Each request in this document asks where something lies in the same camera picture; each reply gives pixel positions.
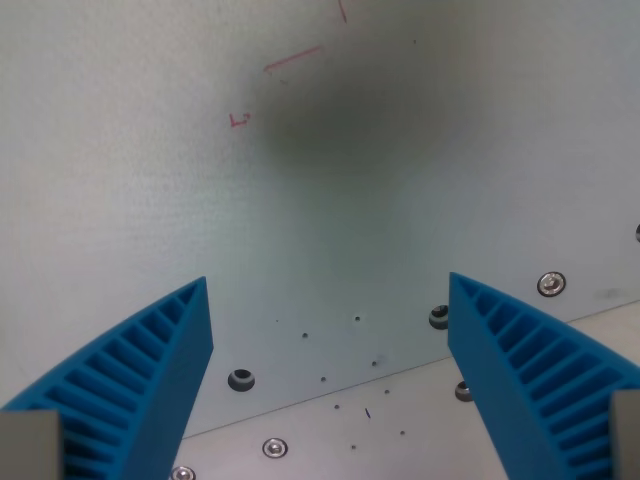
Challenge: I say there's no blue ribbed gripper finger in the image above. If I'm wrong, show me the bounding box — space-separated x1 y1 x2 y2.
447 271 640 480
0 276 215 480

